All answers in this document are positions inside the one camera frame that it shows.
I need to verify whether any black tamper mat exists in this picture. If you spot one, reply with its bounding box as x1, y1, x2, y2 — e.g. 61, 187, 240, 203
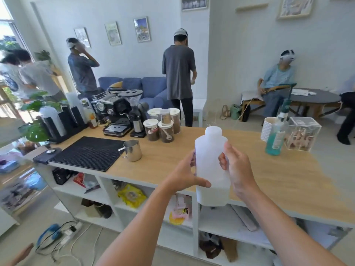
32, 147, 62, 165

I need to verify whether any person's left hand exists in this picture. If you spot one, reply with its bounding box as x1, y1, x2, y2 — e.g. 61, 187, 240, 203
163, 151, 212, 197

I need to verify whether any framed sketch picture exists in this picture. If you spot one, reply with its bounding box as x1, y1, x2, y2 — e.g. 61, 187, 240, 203
74, 27, 91, 49

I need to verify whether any black cup holder rack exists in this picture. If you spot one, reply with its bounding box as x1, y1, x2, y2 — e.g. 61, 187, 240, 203
37, 105, 89, 145

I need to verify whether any framed pale green picture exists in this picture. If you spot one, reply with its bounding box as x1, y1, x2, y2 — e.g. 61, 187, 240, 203
104, 21, 122, 47

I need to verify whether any clear canister white lid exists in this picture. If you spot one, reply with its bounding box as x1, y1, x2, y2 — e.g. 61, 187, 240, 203
147, 108, 164, 121
143, 118, 160, 142
158, 120, 175, 143
169, 108, 182, 135

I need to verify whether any white shelf counter wooden top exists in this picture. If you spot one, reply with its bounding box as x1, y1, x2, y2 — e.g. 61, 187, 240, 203
23, 125, 355, 266

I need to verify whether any tan handbag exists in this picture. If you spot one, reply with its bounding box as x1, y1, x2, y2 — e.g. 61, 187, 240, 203
219, 104, 231, 120

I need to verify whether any black coffee grinder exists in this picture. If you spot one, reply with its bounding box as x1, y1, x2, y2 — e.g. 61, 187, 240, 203
122, 89, 148, 139

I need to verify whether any black espresso machine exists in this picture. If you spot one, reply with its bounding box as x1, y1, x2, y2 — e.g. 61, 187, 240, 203
91, 87, 134, 138

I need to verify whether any green leafy plant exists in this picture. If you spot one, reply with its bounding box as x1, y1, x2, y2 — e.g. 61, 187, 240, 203
17, 91, 69, 149

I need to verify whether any black rubber bar mat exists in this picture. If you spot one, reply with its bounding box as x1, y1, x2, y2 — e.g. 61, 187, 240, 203
47, 136, 126, 173

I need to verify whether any steel shaker jar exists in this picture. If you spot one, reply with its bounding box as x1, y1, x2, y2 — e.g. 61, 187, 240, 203
160, 108, 171, 126

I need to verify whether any white patterned cup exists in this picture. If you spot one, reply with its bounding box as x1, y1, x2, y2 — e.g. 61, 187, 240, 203
260, 116, 280, 143

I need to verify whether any white power strip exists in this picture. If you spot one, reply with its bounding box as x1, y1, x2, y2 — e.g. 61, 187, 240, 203
59, 221, 84, 246

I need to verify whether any pink and yellow packet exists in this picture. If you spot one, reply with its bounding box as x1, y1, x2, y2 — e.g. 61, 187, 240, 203
169, 195, 193, 226

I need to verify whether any clear acrylic box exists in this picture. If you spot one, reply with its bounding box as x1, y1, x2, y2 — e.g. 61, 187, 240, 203
283, 116, 322, 152

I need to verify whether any stack of white lids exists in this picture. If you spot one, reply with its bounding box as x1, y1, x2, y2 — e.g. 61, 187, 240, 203
38, 105, 67, 138

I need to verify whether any framed colourful picture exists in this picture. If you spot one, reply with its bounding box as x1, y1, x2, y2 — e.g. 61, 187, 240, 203
133, 16, 152, 44

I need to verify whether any white plastic milk jug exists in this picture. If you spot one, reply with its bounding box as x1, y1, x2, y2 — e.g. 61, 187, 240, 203
194, 126, 231, 208

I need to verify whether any teal liquid pump bottle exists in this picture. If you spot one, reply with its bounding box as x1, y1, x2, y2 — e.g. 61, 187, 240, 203
264, 83, 298, 156

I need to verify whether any wooden wall shelf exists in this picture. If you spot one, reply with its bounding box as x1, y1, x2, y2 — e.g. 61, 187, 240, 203
235, 3, 269, 12

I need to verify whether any white headset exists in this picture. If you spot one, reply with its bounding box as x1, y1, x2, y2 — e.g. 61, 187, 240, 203
66, 41, 86, 51
279, 49, 297, 63
173, 28, 189, 40

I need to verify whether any wooden bench white cushion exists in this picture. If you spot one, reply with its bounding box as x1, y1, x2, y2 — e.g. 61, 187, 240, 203
239, 89, 281, 123

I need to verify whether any light wooden framed picture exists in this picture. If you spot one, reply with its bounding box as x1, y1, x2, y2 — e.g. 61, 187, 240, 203
277, 0, 315, 20

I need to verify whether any yellow snack packet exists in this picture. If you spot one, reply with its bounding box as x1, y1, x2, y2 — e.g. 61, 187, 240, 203
117, 184, 148, 209

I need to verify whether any person's right hand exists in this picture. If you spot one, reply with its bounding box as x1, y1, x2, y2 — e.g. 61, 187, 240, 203
218, 141, 260, 201

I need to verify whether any person's left forearm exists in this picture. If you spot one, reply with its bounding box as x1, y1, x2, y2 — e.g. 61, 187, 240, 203
95, 184, 181, 266

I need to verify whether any person's right forearm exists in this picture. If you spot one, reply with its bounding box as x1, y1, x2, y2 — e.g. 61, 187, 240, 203
239, 187, 346, 266

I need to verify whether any amber syrup bottle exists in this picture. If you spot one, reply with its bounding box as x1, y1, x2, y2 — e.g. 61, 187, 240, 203
80, 99, 99, 129

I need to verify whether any stack of clear cups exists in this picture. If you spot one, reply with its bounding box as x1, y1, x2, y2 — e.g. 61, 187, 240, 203
65, 92, 87, 128

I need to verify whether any blue sofa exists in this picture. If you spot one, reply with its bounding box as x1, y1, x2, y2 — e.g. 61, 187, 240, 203
77, 76, 178, 112

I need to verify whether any dark framed picture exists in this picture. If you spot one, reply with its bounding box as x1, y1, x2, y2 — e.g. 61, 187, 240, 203
181, 0, 209, 12

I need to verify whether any green bag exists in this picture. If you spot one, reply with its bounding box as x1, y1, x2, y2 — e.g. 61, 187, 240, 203
229, 103, 243, 120

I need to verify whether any stainless steel milk pitcher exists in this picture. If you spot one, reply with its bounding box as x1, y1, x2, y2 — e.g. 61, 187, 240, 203
118, 139, 143, 163

